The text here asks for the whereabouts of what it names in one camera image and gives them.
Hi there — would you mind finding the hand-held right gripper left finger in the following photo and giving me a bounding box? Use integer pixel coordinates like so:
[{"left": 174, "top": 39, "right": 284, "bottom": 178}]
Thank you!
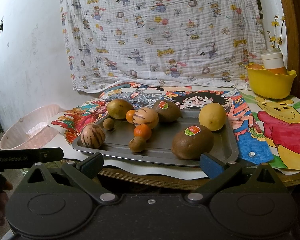
[{"left": 19, "top": 152, "right": 117, "bottom": 204}]

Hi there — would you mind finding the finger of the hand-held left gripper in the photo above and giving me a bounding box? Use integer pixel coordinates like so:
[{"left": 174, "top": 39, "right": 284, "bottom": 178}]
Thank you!
[{"left": 39, "top": 147, "right": 64, "bottom": 165}]

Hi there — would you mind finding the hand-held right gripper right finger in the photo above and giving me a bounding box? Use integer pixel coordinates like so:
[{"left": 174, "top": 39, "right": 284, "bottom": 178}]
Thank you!
[{"left": 184, "top": 152, "right": 285, "bottom": 204}]

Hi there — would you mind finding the large kiwi with sticker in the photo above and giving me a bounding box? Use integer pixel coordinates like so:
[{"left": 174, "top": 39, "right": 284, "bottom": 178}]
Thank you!
[{"left": 172, "top": 124, "right": 215, "bottom": 160}]

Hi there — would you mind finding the striped pepino melon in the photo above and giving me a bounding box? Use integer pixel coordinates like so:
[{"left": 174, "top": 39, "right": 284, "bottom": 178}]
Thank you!
[
  {"left": 80, "top": 124, "right": 106, "bottom": 147},
  {"left": 132, "top": 107, "right": 159, "bottom": 130}
]

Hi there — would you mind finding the small brown round fruit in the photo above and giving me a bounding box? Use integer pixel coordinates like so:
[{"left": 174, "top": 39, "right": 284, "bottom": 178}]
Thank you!
[
  {"left": 129, "top": 137, "right": 147, "bottom": 153},
  {"left": 103, "top": 119, "right": 115, "bottom": 131}
]

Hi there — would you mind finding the yellow lemon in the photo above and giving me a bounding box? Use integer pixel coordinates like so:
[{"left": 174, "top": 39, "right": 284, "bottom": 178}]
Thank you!
[{"left": 199, "top": 103, "right": 227, "bottom": 131}]

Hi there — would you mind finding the metal tray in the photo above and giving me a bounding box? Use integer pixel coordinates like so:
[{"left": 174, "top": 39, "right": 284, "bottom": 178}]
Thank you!
[{"left": 72, "top": 107, "right": 239, "bottom": 168}]

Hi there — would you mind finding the small orange tangerine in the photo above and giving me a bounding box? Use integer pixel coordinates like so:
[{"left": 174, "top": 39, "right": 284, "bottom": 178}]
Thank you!
[
  {"left": 133, "top": 124, "right": 152, "bottom": 141},
  {"left": 126, "top": 109, "right": 137, "bottom": 123}
]

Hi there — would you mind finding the yellow-green oval fruit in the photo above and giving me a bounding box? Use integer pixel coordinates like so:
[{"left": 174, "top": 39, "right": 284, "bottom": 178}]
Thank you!
[{"left": 106, "top": 99, "right": 134, "bottom": 120}]

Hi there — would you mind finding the small kiwi with sticker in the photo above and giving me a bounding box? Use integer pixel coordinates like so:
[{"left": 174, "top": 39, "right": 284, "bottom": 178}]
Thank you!
[{"left": 152, "top": 100, "right": 182, "bottom": 123}]

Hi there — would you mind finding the pink plastic basket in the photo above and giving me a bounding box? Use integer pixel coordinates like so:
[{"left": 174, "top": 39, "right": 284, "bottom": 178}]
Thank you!
[{"left": 0, "top": 104, "right": 65, "bottom": 150}]

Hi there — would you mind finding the shouting anime character poster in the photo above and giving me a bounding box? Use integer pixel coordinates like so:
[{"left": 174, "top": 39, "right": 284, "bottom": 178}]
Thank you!
[{"left": 164, "top": 87, "right": 275, "bottom": 165}]

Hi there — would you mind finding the colourful dragon anime poster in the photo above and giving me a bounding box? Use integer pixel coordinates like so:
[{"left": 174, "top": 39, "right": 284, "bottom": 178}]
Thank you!
[{"left": 51, "top": 83, "right": 165, "bottom": 143}]

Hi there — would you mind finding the yellow plastic bowl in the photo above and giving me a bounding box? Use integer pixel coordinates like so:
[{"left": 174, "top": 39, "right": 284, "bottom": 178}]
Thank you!
[{"left": 242, "top": 64, "right": 297, "bottom": 99}]

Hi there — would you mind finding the orange bottle with white lid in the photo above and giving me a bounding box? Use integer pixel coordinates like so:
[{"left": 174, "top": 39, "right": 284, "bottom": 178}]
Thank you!
[{"left": 262, "top": 55, "right": 288, "bottom": 75}]

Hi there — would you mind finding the clear glass jar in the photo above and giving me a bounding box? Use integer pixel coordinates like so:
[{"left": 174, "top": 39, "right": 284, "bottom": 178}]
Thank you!
[{"left": 261, "top": 47, "right": 282, "bottom": 57}]

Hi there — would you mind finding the cartoon printed blanket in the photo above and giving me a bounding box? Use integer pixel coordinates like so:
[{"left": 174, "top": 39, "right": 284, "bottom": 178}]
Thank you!
[{"left": 59, "top": 0, "right": 265, "bottom": 92}]

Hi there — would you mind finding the yellow flower sprig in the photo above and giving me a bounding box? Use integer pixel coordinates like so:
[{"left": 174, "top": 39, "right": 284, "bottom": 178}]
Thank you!
[{"left": 267, "top": 15, "right": 287, "bottom": 49}]

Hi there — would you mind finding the curved wooden board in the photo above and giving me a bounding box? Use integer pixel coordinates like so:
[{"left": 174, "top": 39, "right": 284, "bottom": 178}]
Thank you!
[{"left": 277, "top": 0, "right": 300, "bottom": 103}]

